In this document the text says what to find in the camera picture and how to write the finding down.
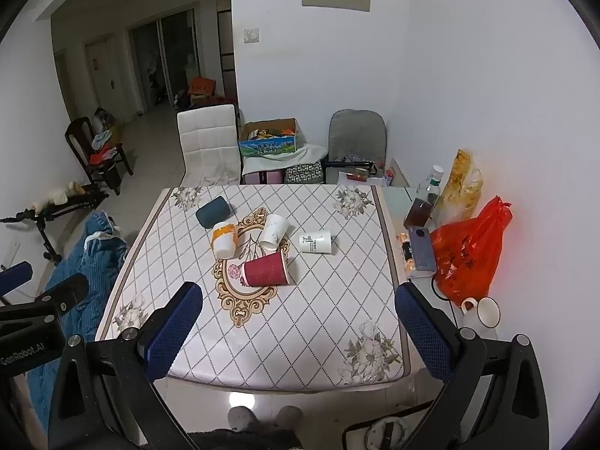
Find blue corduroy cloth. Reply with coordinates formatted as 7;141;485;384
25;211;129;427

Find white papers with red tool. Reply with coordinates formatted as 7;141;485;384
336;169;386;186

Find pink storage box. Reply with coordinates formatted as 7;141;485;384
244;169;286;186

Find white folded cloth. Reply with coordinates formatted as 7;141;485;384
241;143;329;175

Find dark wooden chair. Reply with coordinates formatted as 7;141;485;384
64;116;134;196

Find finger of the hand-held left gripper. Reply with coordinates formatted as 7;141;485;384
34;272;91;315
0;261;35;297

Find orange box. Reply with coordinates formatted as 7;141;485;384
187;76;217;97

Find plain white paper cup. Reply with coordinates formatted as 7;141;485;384
259;214;290;252

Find red paper cup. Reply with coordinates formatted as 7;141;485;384
243;248;290;288

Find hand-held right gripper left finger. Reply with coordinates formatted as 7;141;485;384
48;281;204;450

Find glass bottle with brown liquid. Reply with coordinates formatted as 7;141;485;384
404;165;444;230

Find grey cushioned chair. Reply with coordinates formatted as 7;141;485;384
323;109;388;183

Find black and white patterned bag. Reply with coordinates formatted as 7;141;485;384
285;162;325;185

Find yellow plastic bag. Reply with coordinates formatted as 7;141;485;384
438;149;483;223

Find orange plastic bag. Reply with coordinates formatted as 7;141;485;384
430;196;513;308

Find dark cloth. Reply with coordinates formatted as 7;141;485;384
187;426;302;450

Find white padded chair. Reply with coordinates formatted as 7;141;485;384
177;104;242;187

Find blue printed cardboard box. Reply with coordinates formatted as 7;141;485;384
238;118;301;159

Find white cup with green print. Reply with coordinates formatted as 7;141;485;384
299;229;333;254

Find diamond pattern floral tablecloth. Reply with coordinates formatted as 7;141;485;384
95;184;413;392

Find pile of clothes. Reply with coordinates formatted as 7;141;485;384
88;108;123;166

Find white mug with dark rim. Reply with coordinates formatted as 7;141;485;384
460;296;501;329

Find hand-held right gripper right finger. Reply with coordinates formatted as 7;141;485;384
394;283;549;450

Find black metal exercise frame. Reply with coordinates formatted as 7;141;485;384
0;183;111;267

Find dark teal cup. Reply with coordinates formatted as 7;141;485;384
195;197;233;230

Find orange and white paper cup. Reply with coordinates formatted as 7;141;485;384
211;220;239;260

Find grey slipper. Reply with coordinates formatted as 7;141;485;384
227;405;258;432
276;405;305;430

